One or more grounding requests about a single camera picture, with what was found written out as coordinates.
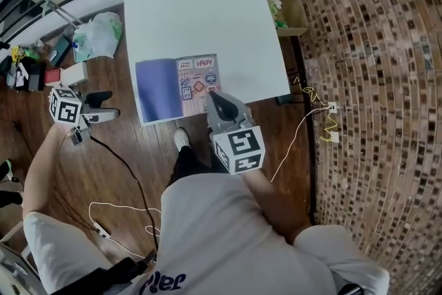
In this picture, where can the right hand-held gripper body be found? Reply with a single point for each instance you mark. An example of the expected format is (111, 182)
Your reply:
(240, 150)

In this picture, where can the person's white shoe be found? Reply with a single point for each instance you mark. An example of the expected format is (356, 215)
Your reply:
(181, 138)

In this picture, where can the open cardboard box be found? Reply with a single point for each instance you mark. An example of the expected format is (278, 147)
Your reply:
(293, 7)

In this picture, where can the black waist pouch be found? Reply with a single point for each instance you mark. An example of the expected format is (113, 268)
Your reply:
(114, 274)

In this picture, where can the white and green plastic bag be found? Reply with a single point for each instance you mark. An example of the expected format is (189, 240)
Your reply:
(98, 34)

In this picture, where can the person's right forearm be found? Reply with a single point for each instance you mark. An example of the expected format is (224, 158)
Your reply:
(273, 204)

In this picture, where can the white and green items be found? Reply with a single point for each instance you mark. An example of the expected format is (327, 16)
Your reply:
(277, 8)

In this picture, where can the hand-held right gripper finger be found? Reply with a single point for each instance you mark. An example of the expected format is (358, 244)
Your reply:
(240, 105)
(224, 109)

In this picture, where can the person's left forearm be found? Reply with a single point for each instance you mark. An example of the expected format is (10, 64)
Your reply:
(45, 162)

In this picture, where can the yellow flowers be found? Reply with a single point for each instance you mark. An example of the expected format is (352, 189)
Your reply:
(17, 53)

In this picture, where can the person's black trouser leg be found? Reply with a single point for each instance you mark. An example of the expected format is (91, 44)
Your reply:
(188, 162)

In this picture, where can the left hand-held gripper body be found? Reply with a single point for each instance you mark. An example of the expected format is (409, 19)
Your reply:
(65, 107)

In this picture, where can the dark green box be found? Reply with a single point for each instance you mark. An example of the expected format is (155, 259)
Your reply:
(61, 50)

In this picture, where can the white wall socket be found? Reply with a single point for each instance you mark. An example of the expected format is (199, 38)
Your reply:
(332, 107)
(334, 137)

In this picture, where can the sticker notebook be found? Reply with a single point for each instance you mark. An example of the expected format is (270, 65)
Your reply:
(157, 90)

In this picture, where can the white box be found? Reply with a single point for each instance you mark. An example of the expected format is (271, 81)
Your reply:
(74, 72)

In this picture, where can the red box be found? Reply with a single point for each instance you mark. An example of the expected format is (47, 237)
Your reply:
(52, 76)

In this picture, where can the black table foot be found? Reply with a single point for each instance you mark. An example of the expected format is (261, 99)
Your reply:
(285, 99)

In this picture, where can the black box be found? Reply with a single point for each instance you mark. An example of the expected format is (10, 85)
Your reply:
(36, 76)

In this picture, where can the person's white t-shirt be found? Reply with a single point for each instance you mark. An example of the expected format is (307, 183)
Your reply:
(214, 235)

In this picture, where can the white folding stand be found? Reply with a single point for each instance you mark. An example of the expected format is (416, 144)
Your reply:
(58, 10)

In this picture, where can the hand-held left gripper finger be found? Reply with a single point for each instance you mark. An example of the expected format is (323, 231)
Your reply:
(100, 96)
(107, 114)

